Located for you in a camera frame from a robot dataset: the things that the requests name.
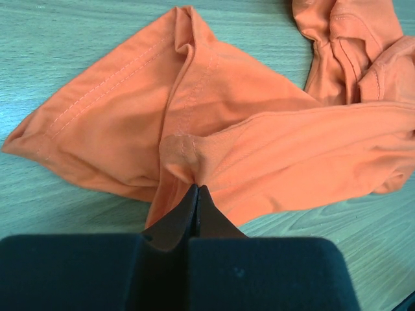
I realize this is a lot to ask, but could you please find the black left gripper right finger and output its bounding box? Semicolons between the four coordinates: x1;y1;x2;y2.
187;187;360;310

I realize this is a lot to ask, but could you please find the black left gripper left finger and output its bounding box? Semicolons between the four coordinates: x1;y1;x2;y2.
1;185;198;310

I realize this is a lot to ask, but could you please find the orange t-shirt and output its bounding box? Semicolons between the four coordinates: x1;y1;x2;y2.
2;1;414;225

